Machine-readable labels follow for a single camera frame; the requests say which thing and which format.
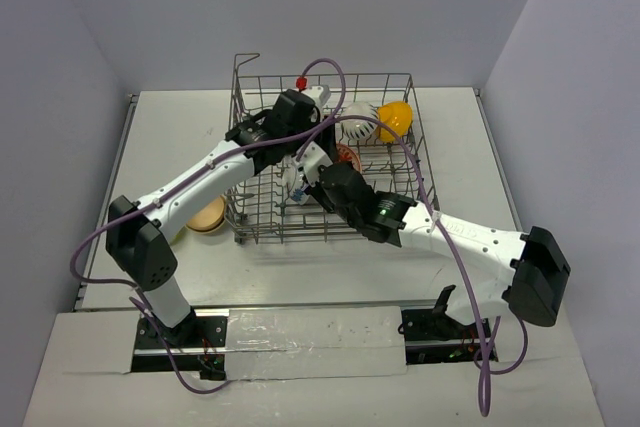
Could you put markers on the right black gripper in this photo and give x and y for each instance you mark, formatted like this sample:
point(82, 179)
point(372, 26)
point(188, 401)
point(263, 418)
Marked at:
point(315, 189)

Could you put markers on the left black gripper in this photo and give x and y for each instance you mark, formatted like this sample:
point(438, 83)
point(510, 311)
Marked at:
point(324, 148)

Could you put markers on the blue floral ceramic bowl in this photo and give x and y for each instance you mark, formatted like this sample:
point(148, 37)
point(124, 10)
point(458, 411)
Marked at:
point(296, 185)

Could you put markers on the red patterned white bowl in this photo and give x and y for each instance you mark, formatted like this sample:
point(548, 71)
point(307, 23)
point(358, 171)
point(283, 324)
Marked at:
point(345, 154)

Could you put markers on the white striped ceramic bowl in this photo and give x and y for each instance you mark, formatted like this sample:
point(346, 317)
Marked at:
point(361, 121)

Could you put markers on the large orange plastic bowl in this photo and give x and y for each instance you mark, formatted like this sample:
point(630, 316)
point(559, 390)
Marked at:
point(397, 115)

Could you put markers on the tan ceramic bowl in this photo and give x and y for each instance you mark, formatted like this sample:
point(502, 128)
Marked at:
point(210, 218)

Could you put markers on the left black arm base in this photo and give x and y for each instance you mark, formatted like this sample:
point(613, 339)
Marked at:
point(197, 347)

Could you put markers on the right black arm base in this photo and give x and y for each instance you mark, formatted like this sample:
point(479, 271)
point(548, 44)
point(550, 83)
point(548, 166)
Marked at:
point(432, 338)

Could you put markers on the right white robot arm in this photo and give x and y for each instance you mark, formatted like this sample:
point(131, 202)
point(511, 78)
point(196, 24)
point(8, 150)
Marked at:
point(524, 273)

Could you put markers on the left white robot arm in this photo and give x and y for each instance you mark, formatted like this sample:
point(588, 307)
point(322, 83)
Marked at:
point(141, 232)

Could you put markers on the lime green plastic bowl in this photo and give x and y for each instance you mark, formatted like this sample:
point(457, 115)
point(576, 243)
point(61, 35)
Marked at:
point(178, 236)

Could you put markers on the clear plastic tape sheet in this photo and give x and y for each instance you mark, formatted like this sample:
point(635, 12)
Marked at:
point(307, 343)

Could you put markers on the grey wire dish rack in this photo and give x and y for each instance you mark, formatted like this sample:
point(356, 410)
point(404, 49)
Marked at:
point(258, 210)

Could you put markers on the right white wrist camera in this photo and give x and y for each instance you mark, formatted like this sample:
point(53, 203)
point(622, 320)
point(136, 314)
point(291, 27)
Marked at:
point(311, 162)

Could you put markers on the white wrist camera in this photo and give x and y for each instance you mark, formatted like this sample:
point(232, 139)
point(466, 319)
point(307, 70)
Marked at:
point(320, 94)
point(311, 162)

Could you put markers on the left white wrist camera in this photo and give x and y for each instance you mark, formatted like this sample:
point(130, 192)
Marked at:
point(320, 94)

